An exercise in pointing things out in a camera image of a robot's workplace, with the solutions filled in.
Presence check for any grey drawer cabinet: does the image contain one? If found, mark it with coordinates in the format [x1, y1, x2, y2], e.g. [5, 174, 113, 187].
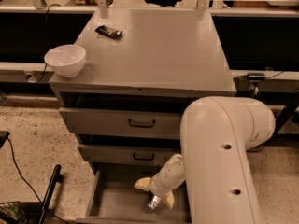
[49, 7, 237, 173]

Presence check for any black power adapter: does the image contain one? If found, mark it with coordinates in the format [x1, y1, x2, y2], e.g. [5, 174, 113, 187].
[246, 72, 266, 80]

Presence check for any dark snack bar wrapper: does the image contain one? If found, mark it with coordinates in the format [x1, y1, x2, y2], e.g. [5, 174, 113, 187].
[95, 25, 122, 39]

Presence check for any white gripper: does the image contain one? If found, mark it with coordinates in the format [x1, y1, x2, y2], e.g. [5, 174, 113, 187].
[134, 154, 185, 209]

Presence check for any black stand leg left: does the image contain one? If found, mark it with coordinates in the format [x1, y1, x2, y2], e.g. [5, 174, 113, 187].
[36, 164, 63, 224]

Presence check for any grey drawer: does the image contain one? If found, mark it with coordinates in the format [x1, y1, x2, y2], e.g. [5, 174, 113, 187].
[76, 164, 191, 224]
[78, 144, 180, 166]
[60, 107, 181, 140]

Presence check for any white bowl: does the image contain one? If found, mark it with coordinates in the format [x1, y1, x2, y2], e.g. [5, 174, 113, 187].
[44, 44, 86, 77]

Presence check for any black floor cable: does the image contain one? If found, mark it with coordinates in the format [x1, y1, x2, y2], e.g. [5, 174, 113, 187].
[6, 137, 68, 224]

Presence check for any grey middle drawer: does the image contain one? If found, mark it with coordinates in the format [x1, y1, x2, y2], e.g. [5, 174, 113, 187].
[78, 144, 180, 166]

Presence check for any green patterned basket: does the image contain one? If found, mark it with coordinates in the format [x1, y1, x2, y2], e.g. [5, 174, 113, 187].
[0, 202, 27, 224]

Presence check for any grey top drawer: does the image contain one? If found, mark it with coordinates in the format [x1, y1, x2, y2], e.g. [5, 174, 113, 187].
[60, 107, 181, 140]

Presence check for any grey bottom drawer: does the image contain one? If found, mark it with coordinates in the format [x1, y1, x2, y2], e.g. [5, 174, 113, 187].
[76, 164, 191, 224]

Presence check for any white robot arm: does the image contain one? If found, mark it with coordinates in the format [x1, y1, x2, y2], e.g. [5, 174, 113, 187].
[135, 96, 275, 224]

